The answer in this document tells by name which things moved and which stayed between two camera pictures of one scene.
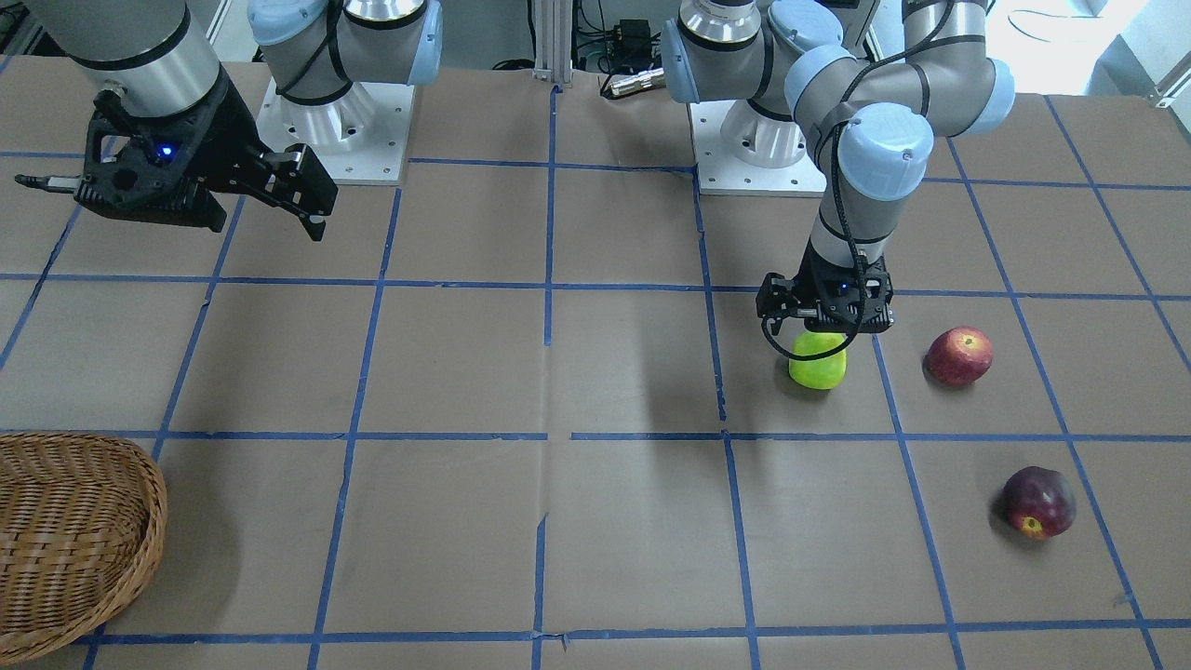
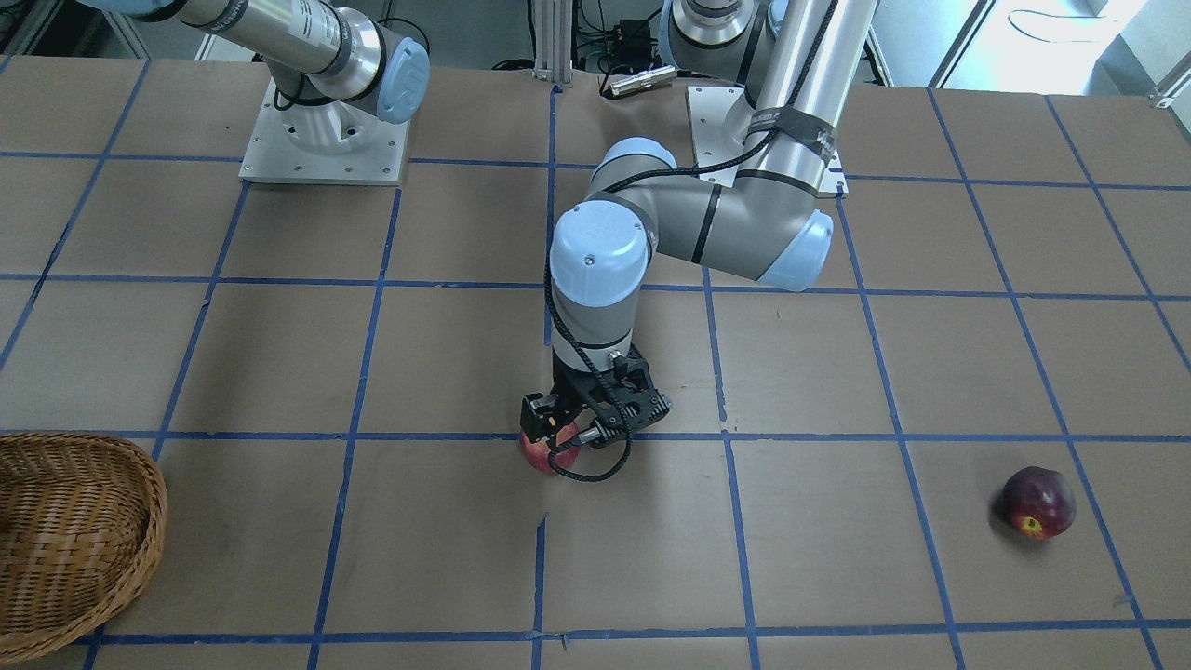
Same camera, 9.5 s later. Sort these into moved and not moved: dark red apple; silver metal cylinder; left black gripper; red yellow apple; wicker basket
Moved: red yellow apple; left black gripper
Not moved: wicker basket; dark red apple; silver metal cylinder
